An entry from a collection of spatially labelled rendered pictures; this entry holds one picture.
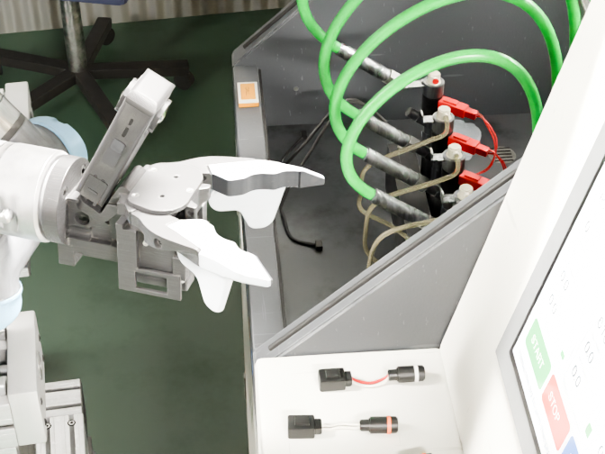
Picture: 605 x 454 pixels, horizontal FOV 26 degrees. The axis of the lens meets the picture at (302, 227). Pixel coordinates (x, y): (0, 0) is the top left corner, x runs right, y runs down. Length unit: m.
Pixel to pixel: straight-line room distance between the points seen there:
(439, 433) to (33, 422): 0.47
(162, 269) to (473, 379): 0.53
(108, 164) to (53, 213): 0.06
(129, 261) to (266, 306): 0.64
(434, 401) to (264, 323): 0.25
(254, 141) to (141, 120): 0.95
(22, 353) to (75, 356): 1.38
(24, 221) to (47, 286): 2.08
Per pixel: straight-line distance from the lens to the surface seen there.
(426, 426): 1.49
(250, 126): 1.95
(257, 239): 1.75
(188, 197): 1.00
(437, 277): 1.50
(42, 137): 1.23
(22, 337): 1.59
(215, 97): 3.67
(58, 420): 2.52
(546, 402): 1.26
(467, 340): 1.48
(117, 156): 1.00
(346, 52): 1.70
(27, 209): 1.04
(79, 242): 1.06
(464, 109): 1.75
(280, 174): 1.05
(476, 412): 1.44
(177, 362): 2.91
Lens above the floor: 2.10
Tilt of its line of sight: 41 degrees down
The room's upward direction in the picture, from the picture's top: straight up
